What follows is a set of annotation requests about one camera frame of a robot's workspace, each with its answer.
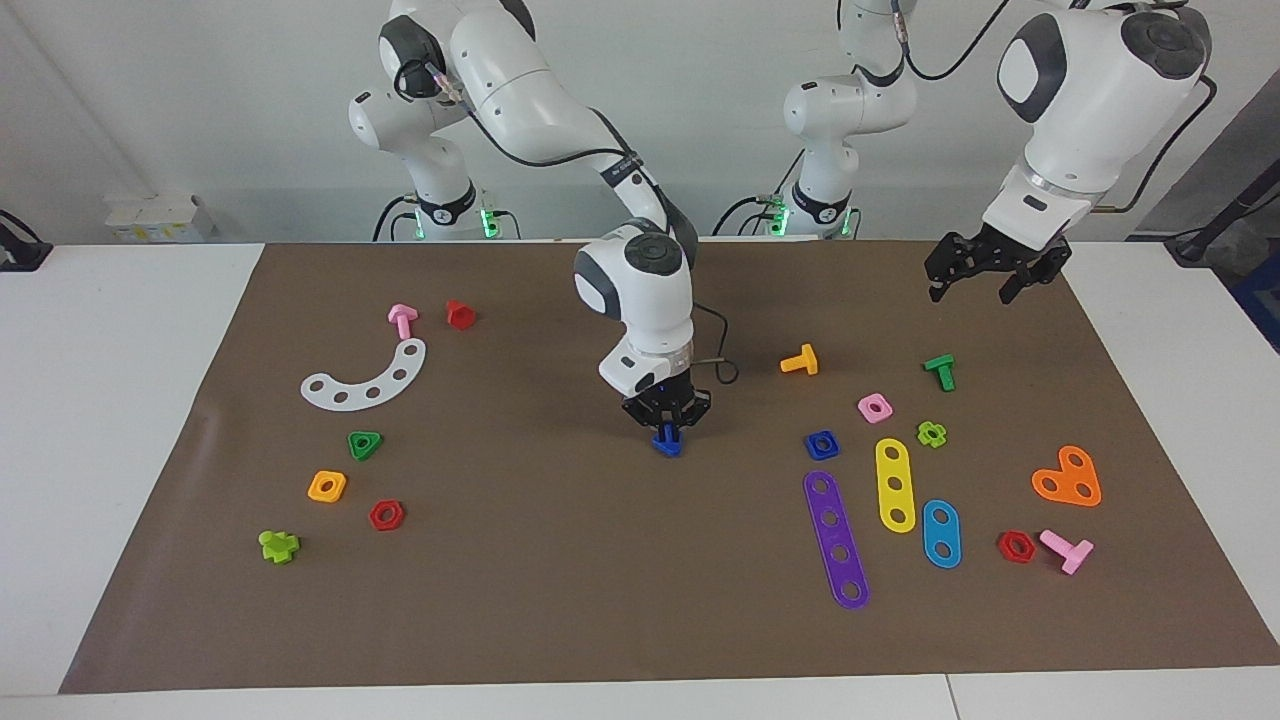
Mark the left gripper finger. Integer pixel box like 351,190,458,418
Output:
925,233,986,303
1000,250,1073,306

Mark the brown table mat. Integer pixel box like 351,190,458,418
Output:
58,238,1280,694

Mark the black tripod leg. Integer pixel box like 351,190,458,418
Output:
1165,160,1280,267

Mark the purple four-hole strip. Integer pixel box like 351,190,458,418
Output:
803,470,871,611

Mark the orange heart-shaped plate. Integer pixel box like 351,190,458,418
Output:
1031,445,1103,508

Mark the yellow three-hole strip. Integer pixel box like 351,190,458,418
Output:
875,438,918,534

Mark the blue box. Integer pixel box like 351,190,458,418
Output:
1228,250,1280,353

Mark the blue two-hole strip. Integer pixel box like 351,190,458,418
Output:
922,499,963,570

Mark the white curved perforated strip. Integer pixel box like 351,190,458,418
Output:
300,338,428,412

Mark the white cardboard box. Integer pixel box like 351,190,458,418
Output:
104,193,216,244

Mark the black table clamp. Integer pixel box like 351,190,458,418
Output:
0,210,53,273

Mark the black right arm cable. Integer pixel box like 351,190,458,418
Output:
395,58,741,389

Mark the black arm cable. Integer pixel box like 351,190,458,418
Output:
890,0,1221,216
395,58,741,389

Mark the black base cable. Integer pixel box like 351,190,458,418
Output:
373,193,421,242
712,193,801,238

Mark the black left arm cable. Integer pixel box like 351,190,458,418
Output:
890,0,1221,216

